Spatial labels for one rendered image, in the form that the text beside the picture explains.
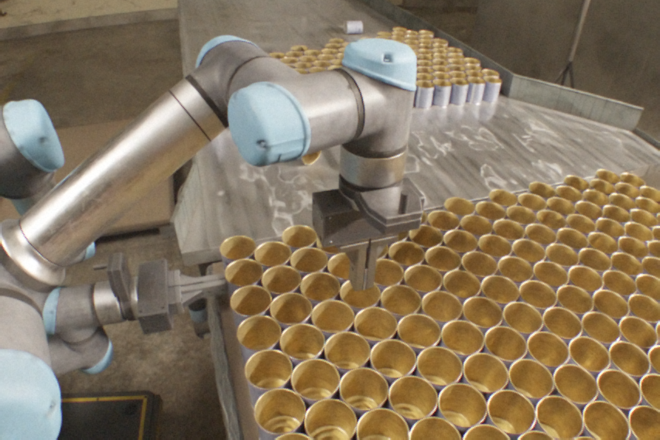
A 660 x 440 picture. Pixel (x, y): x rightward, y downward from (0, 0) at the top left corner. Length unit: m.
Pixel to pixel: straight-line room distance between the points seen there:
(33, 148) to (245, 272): 0.42
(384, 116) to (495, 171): 0.88
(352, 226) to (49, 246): 0.34
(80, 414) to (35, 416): 1.26
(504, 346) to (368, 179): 0.43
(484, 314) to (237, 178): 0.68
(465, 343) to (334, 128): 0.49
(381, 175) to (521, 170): 0.89
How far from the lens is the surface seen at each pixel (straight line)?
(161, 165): 0.50
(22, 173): 0.75
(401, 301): 0.82
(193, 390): 2.03
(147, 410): 1.66
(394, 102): 0.45
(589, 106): 1.81
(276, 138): 0.38
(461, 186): 1.20
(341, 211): 0.51
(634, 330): 0.92
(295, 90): 0.40
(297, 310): 0.79
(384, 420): 0.67
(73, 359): 0.91
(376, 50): 0.45
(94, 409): 1.72
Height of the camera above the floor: 1.73
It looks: 36 degrees down
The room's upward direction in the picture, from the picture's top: 3 degrees clockwise
